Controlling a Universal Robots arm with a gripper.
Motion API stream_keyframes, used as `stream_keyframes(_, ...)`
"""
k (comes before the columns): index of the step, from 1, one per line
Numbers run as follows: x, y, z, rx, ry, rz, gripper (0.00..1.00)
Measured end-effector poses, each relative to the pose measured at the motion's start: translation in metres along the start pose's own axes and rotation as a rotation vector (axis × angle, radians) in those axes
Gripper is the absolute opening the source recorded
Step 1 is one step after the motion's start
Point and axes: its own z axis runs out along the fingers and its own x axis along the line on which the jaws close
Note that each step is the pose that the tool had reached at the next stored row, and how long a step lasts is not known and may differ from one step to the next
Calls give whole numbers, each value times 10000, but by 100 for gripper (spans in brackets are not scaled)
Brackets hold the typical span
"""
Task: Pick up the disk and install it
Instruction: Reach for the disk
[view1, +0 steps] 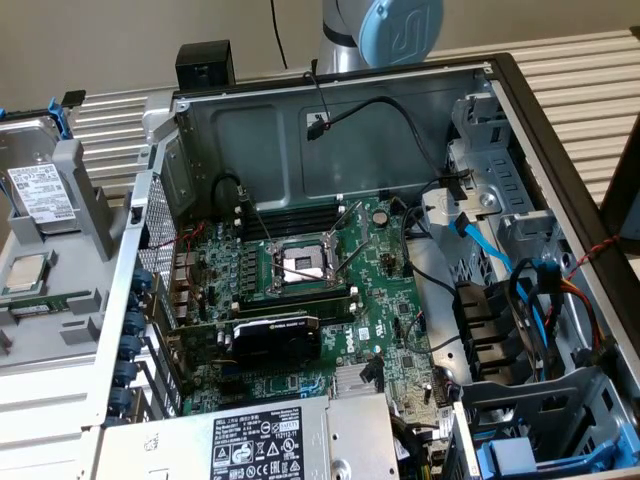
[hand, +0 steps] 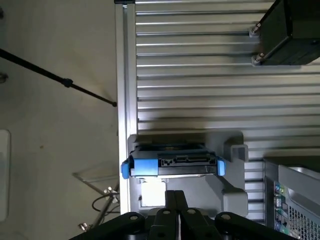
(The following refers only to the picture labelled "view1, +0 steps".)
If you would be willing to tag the hard disk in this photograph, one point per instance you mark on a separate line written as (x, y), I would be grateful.
(35, 210)

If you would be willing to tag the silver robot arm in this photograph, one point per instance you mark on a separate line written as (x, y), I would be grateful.
(340, 50)

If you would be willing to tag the metal disk bay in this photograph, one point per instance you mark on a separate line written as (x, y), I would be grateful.
(550, 395)

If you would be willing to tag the empty blue disk carrier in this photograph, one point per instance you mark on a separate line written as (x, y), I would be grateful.
(510, 452)

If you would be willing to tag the CPU socket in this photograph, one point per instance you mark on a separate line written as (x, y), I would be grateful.
(295, 262)

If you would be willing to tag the metal socket cover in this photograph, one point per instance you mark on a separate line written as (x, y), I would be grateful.
(364, 220)

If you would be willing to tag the coin battery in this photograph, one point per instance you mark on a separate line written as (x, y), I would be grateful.
(381, 217)

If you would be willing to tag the thin metal locking lever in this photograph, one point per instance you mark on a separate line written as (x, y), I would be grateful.
(257, 220)

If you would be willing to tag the green motherboard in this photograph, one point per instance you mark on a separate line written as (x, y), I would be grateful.
(385, 320)

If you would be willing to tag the black graphics card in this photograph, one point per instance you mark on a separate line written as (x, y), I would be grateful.
(280, 345)

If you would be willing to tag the open metal PC case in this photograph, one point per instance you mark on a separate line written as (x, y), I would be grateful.
(250, 145)

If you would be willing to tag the black angled plug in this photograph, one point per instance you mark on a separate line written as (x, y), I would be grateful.
(372, 372)

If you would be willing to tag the silver heatsink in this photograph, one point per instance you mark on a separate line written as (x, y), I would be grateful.
(350, 382)

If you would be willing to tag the blue slot retainer clip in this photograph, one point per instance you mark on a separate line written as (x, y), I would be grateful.
(121, 401)
(126, 374)
(142, 278)
(135, 323)
(131, 348)

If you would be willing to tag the black plastic shroud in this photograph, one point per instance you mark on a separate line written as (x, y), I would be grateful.
(480, 327)

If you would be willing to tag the black box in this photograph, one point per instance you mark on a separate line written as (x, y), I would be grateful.
(205, 65)

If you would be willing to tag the grey power supply unit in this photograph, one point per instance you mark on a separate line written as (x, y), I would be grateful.
(190, 440)

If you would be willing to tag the grey parts rack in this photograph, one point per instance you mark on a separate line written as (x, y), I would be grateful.
(65, 280)

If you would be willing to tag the green RAM stick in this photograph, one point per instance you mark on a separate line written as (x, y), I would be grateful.
(50, 300)

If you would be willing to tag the silver CPU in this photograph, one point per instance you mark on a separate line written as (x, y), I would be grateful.
(25, 275)

